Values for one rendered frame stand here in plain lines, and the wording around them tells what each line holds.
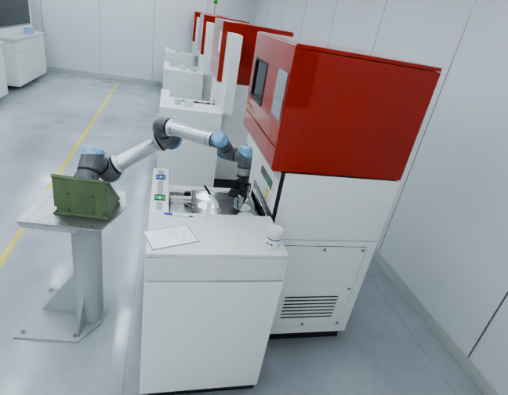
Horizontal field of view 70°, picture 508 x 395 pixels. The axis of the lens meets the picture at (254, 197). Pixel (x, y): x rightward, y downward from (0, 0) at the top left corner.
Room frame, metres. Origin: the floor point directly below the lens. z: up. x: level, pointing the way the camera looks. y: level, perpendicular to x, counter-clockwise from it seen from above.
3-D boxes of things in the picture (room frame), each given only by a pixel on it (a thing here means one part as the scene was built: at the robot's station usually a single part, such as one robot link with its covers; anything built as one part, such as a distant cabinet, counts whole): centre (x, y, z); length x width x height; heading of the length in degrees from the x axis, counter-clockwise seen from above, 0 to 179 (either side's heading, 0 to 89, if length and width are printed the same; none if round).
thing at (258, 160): (2.07, 0.00, 1.02); 0.82 x 0.03 x 0.40; 16
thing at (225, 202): (1.83, 0.16, 0.90); 0.34 x 0.34 x 0.01; 16
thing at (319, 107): (2.16, -0.30, 1.52); 0.81 x 0.75 x 0.59; 16
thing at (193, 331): (1.72, 0.24, 0.41); 0.97 x 0.64 x 0.82; 16
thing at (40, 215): (1.68, 0.93, 0.75); 0.45 x 0.44 x 0.13; 98
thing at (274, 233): (1.40, -0.12, 1.01); 0.07 x 0.07 x 0.10
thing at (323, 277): (2.17, -0.33, 0.41); 0.82 x 0.71 x 0.82; 16
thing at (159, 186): (1.79, 0.52, 0.89); 0.55 x 0.09 x 0.14; 16
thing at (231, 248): (1.43, 0.14, 0.89); 0.62 x 0.35 x 0.14; 106
